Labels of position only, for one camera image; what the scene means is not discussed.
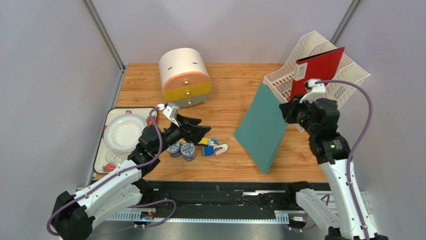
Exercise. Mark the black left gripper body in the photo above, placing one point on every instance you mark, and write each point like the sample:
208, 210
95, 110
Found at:
174, 133

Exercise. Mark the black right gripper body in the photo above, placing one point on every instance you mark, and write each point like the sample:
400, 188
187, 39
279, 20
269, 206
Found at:
287, 111

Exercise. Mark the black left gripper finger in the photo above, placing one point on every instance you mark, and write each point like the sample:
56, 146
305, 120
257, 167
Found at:
196, 133
187, 121

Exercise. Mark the teal file folder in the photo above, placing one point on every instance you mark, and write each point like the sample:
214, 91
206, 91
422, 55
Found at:
262, 129

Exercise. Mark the round drawer storage box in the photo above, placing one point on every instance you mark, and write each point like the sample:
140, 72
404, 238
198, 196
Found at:
184, 78

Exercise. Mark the red file folder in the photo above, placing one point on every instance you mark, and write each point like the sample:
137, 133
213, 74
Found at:
321, 66

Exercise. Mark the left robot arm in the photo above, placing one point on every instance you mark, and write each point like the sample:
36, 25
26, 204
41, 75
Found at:
75, 216

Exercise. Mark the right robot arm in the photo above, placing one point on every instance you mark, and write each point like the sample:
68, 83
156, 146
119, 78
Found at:
319, 119

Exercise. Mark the yellow bone-shaped eraser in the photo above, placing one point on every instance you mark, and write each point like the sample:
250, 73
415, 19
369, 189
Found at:
205, 141

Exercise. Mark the blue patterned tape roll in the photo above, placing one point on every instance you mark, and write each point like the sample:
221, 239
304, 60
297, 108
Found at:
174, 150
188, 151

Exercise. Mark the strawberry pattern tray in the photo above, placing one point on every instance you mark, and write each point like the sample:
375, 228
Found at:
107, 159

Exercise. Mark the white plastic file rack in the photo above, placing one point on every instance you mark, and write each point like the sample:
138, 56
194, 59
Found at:
280, 81

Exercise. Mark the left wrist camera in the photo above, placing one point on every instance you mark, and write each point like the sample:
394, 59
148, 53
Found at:
170, 111

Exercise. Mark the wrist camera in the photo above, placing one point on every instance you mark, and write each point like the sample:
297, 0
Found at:
315, 89
170, 111

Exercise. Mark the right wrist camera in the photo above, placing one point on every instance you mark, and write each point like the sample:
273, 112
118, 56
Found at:
315, 89

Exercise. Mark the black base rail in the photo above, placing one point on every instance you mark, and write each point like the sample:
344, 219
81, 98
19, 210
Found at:
221, 200

